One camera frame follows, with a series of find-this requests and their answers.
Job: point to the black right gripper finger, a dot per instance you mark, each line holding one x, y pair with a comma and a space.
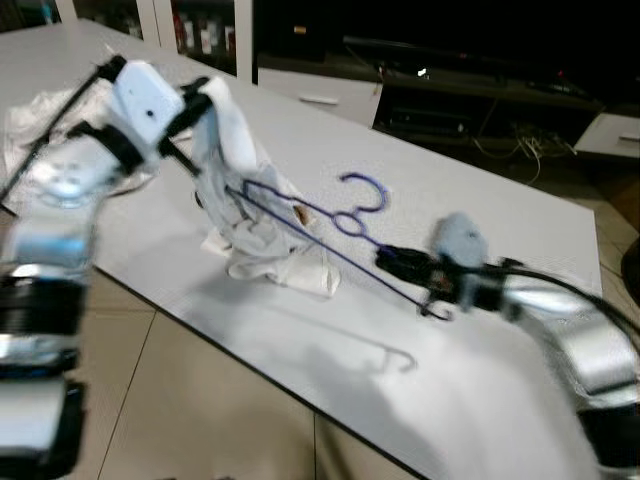
404, 274
402, 256

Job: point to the blue plastic hanger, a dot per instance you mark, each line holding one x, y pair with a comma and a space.
383, 195

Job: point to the white polo shirt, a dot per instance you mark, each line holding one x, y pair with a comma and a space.
260, 250

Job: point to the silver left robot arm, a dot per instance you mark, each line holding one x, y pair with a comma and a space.
45, 250

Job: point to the white glass door cabinet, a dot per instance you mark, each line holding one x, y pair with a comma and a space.
245, 40

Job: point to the white drawer TV bench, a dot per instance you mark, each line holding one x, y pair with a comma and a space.
315, 98

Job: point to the black set-top box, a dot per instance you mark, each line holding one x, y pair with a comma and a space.
432, 118

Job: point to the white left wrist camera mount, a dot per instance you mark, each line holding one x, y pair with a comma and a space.
145, 100

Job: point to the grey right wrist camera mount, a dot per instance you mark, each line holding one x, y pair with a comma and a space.
460, 240

